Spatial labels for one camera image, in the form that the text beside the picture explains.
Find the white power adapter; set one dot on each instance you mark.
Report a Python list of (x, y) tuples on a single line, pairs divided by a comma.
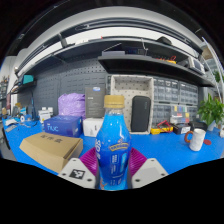
[(222, 131)]

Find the beige perforated tray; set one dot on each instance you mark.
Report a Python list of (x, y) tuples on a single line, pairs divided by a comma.
[(121, 86)]

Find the black rectangular speaker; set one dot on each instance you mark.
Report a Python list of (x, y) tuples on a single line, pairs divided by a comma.
[(140, 113)]

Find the white carton box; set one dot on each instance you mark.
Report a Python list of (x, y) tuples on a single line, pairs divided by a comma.
[(90, 127)]

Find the dark overhead workbench shelf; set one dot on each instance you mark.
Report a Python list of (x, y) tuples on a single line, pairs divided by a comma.
[(133, 63)]

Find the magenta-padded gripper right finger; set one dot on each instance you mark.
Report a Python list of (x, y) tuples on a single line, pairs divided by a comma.
[(148, 173)]

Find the black box with white label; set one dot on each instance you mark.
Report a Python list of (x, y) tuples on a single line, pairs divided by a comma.
[(181, 128)]

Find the yellow multimeter with red leads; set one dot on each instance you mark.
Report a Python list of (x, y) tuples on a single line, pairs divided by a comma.
[(161, 129)]

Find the white shelf unit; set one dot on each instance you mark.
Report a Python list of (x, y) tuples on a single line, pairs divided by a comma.
[(216, 66)]

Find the dark grey upright box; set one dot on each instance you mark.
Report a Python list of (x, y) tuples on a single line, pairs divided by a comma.
[(95, 103)]

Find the green potted plant, white pot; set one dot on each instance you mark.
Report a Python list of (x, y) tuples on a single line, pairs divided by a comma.
[(211, 111)]

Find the blue carton box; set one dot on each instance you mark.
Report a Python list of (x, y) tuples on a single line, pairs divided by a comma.
[(61, 126)]

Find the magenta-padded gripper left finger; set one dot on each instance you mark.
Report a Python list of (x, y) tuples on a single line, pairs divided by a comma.
[(75, 173)]

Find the blue drink bottle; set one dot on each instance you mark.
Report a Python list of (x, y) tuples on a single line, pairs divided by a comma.
[(113, 150)]

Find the brown cardboard box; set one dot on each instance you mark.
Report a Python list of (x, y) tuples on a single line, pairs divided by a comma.
[(50, 148)]

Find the drawer cabinet with coloured drawers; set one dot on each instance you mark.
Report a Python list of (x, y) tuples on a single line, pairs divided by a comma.
[(180, 113)]

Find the plain black box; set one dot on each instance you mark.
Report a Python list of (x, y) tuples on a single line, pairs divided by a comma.
[(199, 124)]

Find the grey small-parts drawer cabinet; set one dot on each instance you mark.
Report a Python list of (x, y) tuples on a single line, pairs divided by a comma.
[(194, 113), (166, 90), (189, 94), (161, 113)]

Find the purple plastic bag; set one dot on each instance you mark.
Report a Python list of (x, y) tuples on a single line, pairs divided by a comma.
[(71, 105)]

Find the small white carton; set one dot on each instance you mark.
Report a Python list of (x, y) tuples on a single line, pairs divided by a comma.
[(45, 115)]

